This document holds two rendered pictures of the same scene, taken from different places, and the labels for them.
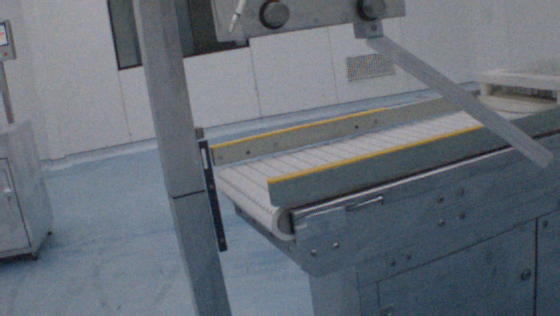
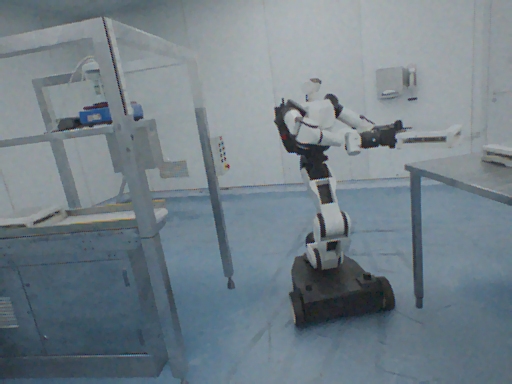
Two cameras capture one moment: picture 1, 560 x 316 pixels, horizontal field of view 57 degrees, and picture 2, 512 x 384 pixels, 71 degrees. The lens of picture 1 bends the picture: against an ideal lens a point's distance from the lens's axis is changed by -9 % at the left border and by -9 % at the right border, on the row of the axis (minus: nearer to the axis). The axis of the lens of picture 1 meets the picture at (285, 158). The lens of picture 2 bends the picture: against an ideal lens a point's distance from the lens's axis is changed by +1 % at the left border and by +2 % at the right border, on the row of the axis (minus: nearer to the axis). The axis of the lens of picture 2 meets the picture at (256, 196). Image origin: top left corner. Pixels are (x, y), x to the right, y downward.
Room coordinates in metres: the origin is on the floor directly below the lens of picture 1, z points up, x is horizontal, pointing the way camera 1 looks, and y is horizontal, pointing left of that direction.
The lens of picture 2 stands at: (1.90, 1.34, 1.29)
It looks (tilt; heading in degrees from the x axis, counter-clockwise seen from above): 15 degrees down; 212
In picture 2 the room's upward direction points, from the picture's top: 8 degrees counter-clockwise
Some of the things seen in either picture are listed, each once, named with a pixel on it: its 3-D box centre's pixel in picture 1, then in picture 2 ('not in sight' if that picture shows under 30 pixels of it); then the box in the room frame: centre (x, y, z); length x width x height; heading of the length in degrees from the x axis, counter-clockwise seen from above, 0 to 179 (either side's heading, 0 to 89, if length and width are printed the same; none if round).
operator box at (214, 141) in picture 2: not in sight; (219, 154); (-0.04, -0.13, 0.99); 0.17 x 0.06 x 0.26; 21
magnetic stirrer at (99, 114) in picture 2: not in sight; (113, 114); (0.80, -0.05, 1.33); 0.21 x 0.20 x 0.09; 21
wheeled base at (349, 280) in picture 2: not in sight; (326, 268); (-0.08, 0.56, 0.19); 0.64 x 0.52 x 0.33; 36
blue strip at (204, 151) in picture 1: (213, 197); not in sight; (0.92, 0.13, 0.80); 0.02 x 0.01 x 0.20; 111
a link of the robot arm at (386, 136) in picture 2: not in sight; (381, 137); (0.07, 0.97, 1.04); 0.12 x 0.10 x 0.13; 114
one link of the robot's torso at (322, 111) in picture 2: not in sight; (305, 125); (-0.12, 0.50, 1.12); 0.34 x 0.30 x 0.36; 171
